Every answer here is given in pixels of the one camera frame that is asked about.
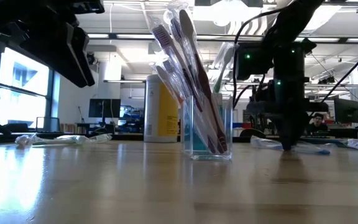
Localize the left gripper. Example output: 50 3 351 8
0 0 105 88

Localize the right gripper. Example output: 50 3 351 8
246 79 329 151

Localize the blue toothbrush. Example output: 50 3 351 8
249 135 331 156

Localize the clear acrylic holder cup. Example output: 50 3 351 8
181 93 234 162

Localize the green toothbrush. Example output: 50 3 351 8
31 133 114 146
212 42 239 95

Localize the purple toothbrush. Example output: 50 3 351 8
149 17 220 155
166 12 198 94

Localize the person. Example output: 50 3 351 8
305 113 329 134

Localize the black computer monitor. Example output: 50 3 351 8
88 98 122 119
333 98 358 124

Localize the ceiling light strip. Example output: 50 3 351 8
293 37 342 44
87 33 155 40

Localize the large glass window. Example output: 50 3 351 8
0 46 57 131

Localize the wrapped white toothbrush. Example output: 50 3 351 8
14 133 45 148

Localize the white yellow wipes canister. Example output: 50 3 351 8
143 73 180 144

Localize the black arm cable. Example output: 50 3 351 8
320 30 358 104

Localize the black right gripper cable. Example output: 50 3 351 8
232 6 280 108

